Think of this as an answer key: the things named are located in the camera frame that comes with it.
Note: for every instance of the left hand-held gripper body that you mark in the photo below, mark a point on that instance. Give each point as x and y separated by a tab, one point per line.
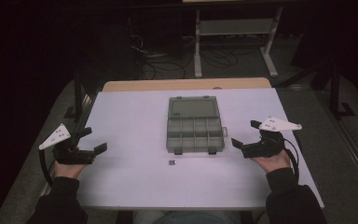
65	149

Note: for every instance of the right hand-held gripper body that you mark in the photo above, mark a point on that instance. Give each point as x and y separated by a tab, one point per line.
268	140

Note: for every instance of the person's right hand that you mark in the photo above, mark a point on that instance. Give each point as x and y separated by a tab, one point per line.
272	162

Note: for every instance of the grey plastic compartment box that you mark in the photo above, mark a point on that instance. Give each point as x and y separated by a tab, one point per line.
194	125

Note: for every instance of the white metal stand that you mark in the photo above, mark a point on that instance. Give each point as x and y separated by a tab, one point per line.
236	40

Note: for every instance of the black metal stand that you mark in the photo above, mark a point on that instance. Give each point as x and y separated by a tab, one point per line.
338	93

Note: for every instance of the person's left hand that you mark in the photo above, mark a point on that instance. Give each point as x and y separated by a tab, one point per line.
69	170

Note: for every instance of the small dark memory card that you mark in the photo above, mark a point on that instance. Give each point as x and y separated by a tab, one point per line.
172	162

